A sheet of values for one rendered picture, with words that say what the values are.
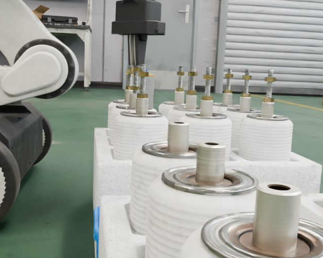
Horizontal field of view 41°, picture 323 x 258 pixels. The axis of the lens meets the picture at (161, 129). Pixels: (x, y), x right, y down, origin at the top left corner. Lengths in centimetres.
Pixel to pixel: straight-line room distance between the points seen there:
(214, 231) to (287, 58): 612
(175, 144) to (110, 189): 28
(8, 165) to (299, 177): 53
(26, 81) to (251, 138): 53
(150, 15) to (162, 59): 508
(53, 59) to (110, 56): 487
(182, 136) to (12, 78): 65
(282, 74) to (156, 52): 180
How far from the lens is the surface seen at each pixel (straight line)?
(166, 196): 31
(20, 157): 103
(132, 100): 87
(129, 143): 72
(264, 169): 76
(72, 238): 87
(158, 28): 83
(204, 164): 33
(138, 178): 43
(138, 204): 44
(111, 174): 70
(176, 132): 44
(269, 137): 78
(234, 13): 610
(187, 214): 30
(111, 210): 48
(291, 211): 22
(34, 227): 93
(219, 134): 75
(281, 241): 22
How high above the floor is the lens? 34
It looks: 8 degrees down
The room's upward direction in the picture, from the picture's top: 3 degrees clockwise
